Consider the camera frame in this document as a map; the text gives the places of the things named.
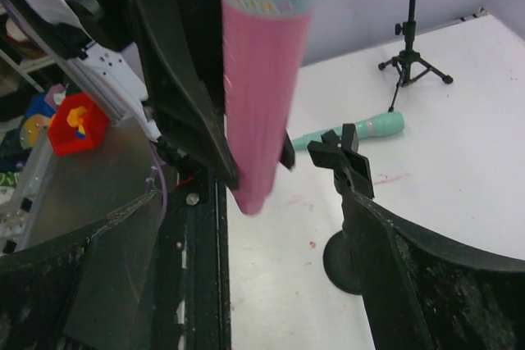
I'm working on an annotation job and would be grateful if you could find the pink microphone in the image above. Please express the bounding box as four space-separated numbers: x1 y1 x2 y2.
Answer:
221 0 316 216

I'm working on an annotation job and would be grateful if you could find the black tripod shock-mount stand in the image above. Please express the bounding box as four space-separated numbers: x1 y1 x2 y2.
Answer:
377 0 454 112

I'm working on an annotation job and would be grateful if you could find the green microphone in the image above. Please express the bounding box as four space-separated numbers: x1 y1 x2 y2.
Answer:
290 111 406 152

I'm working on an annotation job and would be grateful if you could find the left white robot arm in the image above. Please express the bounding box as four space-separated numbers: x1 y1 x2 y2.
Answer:
2 0 240 189

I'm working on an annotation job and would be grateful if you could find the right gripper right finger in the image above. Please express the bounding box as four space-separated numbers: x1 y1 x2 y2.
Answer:
349 193 524 349

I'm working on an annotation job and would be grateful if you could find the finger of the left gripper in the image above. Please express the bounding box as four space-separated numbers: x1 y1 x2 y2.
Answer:
281 132 295 170
130 0 239 189

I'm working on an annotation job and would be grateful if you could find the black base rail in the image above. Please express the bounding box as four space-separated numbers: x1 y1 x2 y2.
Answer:
150 0 231 349

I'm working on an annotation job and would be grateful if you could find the red plastic bin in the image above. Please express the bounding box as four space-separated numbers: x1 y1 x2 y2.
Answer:
48 93 110 157

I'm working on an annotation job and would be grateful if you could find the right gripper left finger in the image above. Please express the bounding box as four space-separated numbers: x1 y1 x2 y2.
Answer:
1 192 162 349

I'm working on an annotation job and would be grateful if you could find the black round-base clip stand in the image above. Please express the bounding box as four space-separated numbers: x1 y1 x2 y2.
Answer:
307 124 374 295

